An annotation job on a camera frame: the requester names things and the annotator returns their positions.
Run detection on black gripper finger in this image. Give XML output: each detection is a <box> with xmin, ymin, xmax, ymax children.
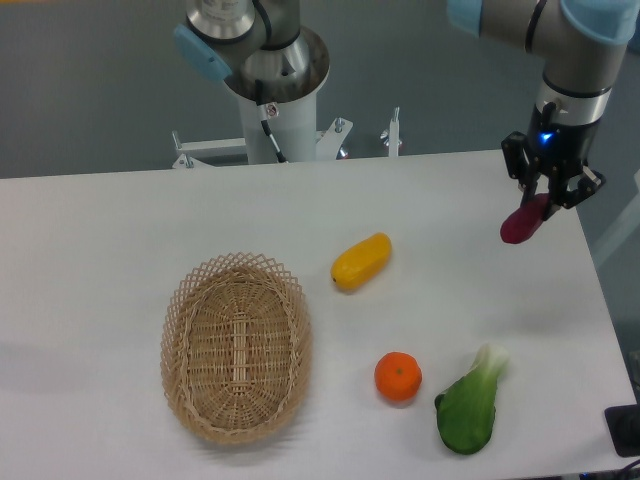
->
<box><xmin>501</xmin><ymin>131</ymin><xmax>540</xmax><ymax>206</ymax></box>
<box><xmin>542</xmin><ymin>167</ymin><xmax>606</xmax><ymax>221</ymax></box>

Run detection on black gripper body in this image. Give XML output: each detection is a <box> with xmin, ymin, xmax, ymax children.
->
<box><xmin>528</xmin><ymin>107</ymin><xmax>600</xmax><ymax>176</ymax></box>

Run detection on purple sweet potato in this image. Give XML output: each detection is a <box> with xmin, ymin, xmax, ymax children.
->
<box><xmin>500</xmin><ymin>194</ymin><xmax>549</xmax><ymax>244</ymax></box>

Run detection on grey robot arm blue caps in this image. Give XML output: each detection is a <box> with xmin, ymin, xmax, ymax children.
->
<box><xmin>173</xmin><ymin>1</ymin><xmax>639</xmax><ymax>221</ymax></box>

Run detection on woven wicker basket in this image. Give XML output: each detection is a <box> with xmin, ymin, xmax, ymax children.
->
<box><xmin>160</xmin><ymin>253</ymin><xmax>312</xmax><ymax>445</ymax></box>

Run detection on yellow mango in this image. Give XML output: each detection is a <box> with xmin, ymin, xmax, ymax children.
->
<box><xmin>330</xmin><ymin>232</ymin><xmax>392</xmax><ymax>291</ymax></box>

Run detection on black device at table edge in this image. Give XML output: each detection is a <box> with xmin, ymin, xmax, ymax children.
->
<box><xmin>604</xmin><ymin>404</ymin><xmax>639</xmax><ymax>458</ymax></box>

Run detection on green bok choy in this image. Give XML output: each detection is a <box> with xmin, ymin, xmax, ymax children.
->
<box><xmin>434</xmin><ymin>344</ymin><xmax>510</xmax><ymax>455</ymax></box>

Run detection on orange tangerine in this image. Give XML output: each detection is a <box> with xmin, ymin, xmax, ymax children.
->
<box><xmin>374</xmin><ymin>351</ymin><xmax>422</xmax><ymax>403</ymax></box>

